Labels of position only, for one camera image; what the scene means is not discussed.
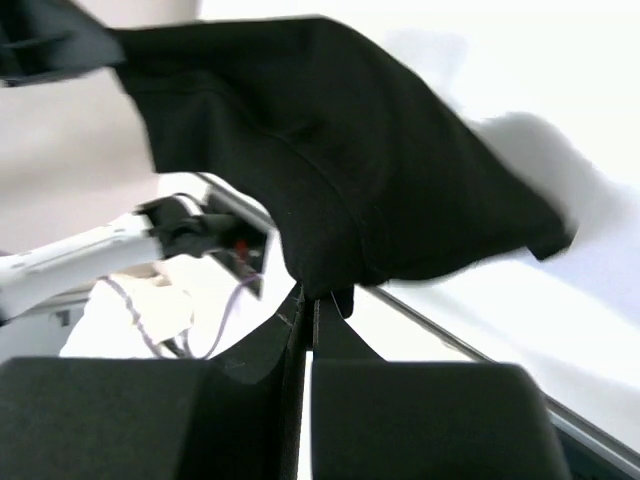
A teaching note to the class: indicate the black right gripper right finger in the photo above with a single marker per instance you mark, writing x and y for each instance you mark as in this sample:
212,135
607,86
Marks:
376,419

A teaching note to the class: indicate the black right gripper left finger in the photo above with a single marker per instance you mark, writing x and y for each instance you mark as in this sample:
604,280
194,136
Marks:
236,416

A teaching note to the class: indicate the black skirt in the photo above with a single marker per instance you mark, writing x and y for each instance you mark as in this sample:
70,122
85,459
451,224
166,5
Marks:
367,174

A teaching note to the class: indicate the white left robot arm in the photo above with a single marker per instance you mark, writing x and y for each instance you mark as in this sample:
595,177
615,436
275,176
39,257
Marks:
155,230

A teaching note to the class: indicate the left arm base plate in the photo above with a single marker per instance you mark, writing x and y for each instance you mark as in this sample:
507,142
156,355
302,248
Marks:
244,250

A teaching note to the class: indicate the aluminium table edge rail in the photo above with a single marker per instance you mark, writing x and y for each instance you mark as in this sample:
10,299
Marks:
572,322

